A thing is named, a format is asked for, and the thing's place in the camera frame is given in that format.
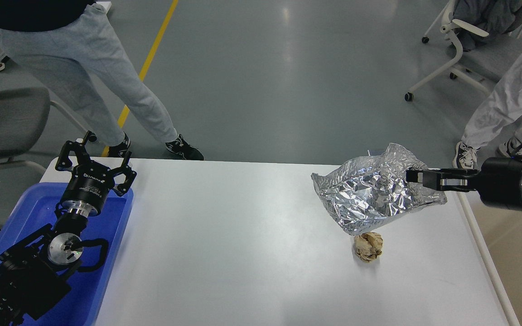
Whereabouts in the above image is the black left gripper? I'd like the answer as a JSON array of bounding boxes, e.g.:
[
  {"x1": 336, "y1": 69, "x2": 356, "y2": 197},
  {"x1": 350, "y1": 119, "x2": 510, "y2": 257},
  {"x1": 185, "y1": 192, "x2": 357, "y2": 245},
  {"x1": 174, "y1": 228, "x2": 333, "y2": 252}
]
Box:
[{"x1": 55, "y1": 142, "x2": 137, "y2": 216}]

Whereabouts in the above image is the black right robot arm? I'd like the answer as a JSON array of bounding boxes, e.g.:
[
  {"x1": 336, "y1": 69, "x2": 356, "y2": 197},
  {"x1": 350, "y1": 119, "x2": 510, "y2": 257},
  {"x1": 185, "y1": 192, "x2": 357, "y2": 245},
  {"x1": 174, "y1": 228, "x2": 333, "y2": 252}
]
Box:
[{"x1": 405, "y1": 144, "x2": 522, "y2": 211}]

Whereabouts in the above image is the person in grey sweatpants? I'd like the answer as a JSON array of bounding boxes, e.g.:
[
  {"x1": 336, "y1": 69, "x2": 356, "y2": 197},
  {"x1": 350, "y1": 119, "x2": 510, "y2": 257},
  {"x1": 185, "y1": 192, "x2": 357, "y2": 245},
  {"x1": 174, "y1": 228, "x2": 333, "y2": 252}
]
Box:
[{"x1": 0, "y1": 0, "x2": 204, "y2": 160}]

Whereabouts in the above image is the grey jacket on chair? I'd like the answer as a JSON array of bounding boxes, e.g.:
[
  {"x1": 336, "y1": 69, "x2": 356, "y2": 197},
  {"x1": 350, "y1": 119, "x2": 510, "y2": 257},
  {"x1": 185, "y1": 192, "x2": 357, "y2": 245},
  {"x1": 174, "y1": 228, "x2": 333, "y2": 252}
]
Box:
[{"x1": 452, "y1": 0, "x2": 522, "y2": 52}]

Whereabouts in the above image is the white grey office chair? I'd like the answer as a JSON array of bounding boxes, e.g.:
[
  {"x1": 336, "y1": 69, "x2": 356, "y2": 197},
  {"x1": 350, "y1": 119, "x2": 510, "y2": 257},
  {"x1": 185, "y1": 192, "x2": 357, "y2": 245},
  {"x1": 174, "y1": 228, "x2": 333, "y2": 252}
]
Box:
[{"x1": 404, "y1": 0, "x2": 522, "y2": 102}]

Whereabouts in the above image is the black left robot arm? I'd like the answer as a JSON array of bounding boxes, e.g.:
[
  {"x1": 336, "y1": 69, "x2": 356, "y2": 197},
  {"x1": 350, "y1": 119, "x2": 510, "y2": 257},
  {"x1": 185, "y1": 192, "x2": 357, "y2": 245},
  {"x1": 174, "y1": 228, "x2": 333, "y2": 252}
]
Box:
[{"x1": 0, "y1": 140, "x2": 137, "y2": 326}]

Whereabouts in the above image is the silver foil bag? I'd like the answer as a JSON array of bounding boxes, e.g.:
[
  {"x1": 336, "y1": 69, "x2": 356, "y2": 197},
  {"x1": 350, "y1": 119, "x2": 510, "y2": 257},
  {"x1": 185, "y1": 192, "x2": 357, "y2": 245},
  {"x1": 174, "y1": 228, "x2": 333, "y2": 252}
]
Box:
[{"x1": 311, "y1": 143, "x2": 447, "y2": 236}]

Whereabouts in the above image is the grey chair on left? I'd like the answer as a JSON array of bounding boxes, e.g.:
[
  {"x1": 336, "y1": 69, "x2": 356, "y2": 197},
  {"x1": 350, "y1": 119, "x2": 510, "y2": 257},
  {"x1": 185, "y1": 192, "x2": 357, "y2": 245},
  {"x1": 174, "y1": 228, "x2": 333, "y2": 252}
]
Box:
[{"x1": 0, "y1": 77, "x2": 97, "y2": 175}]

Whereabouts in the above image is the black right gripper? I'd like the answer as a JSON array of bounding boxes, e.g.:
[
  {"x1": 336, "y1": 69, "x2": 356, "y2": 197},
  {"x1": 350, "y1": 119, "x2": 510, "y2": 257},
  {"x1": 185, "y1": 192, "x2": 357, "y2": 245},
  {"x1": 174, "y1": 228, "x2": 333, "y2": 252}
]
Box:
[{"x1": 405, "y1": 157, "x2": 522, "y2": 212}]

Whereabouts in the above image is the left metal floor plate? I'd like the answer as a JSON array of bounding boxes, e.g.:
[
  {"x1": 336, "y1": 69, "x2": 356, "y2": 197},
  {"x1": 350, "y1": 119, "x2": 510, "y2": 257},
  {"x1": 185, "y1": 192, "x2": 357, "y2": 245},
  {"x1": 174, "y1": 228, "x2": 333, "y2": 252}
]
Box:
[{"x1": 367, "y1": 149, "x2": 386, "y2": 158}]

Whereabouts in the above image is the person in white coverall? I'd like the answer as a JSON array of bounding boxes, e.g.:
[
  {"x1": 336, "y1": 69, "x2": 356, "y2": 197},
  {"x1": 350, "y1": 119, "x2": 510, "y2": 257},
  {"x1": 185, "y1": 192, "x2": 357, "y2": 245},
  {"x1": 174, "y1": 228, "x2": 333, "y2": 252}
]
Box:
[{"x1": 452, "y1": 53, "x2": 522, "y2": 169}]

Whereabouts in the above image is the blue plastic bin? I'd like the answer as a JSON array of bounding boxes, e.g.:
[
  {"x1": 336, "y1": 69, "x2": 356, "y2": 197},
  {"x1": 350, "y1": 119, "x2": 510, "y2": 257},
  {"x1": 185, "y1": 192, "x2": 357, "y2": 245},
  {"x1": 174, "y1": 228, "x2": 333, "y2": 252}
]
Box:
[{"x1": 0, "y1": 182, "x2": 134, "y2": 326}]

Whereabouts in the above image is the crumpled brown paper ball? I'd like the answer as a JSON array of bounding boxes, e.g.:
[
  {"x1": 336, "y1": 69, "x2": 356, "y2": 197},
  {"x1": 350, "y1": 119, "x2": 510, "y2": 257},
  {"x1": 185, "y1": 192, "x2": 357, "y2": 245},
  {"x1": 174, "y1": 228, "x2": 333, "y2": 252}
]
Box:
[{"x1": 353, "y1": 232, "x2": 383, "y2": 263}]

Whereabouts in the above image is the beige plastic bin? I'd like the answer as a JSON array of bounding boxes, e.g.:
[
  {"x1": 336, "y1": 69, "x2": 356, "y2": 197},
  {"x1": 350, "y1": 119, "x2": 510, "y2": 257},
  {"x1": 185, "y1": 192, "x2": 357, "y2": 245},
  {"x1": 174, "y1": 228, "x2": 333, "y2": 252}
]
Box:
[{"x1": 456, "y1": 192, "x2": 522, "y2": 326}]

